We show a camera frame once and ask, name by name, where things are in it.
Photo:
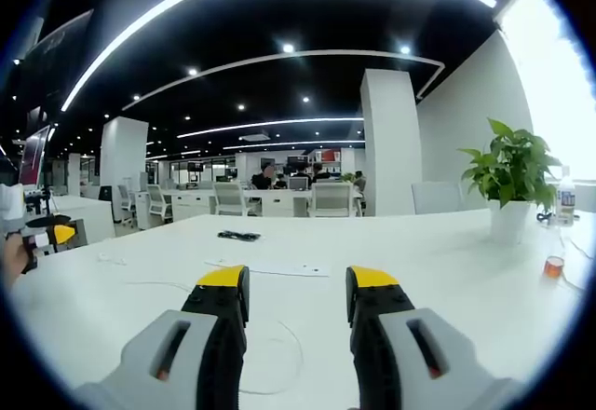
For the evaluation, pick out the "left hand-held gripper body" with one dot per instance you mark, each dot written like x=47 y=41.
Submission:
x=10 y=209

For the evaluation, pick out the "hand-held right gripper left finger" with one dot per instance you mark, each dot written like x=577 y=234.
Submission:
x=186 y=363

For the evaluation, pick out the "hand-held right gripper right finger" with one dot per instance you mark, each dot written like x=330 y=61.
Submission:
x=400 y=363

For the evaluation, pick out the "white desktop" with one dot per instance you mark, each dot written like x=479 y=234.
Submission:
x=442 y=265

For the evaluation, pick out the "person's left hand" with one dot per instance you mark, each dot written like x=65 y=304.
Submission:
x=11 y=261

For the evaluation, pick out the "computer monitor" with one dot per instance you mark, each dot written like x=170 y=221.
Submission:
x=33 y=156

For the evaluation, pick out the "white office chair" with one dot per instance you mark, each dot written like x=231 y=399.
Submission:
x=230 y=198
x=125 y=198
x=331 y=199
x=158 y=200
x=435 y=198

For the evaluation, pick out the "white paper sheet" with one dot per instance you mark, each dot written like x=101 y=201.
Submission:
x=279 y=268

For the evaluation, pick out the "long white office desk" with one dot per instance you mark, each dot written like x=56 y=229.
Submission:
x=195 y=202

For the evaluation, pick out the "white plant pot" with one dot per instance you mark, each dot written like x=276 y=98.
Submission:
x=508 y=221

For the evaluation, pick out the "small orange liquid cup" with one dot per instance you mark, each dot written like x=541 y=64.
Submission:
x=553 y=268

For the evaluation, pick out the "green leafy plant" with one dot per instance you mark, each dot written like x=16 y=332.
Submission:
x=510 y=168

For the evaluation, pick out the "clear plastic bottle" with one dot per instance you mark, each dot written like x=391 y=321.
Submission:
x=565 y=195

